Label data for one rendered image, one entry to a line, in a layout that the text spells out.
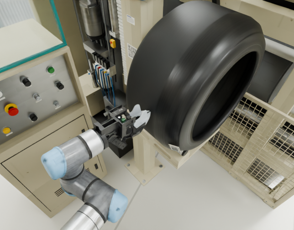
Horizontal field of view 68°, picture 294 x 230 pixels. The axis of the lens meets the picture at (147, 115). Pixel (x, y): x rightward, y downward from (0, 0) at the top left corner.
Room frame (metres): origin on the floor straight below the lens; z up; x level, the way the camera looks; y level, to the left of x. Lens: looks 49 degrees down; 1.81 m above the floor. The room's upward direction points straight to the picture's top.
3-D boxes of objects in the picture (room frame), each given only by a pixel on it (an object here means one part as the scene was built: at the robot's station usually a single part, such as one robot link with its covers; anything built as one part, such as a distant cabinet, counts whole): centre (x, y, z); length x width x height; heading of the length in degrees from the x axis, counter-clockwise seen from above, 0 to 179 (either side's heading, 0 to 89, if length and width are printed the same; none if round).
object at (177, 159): (0.68, -0.06, 0.84); 0.36 x 0.09 x 0.06; 43
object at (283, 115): (0.83, -0.57, 0.65); 0.90 x 0.02 x 0.70; 43
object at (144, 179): (0.95, 0.02, 0.01); 0.27 x 0.27 x 0.02; 43
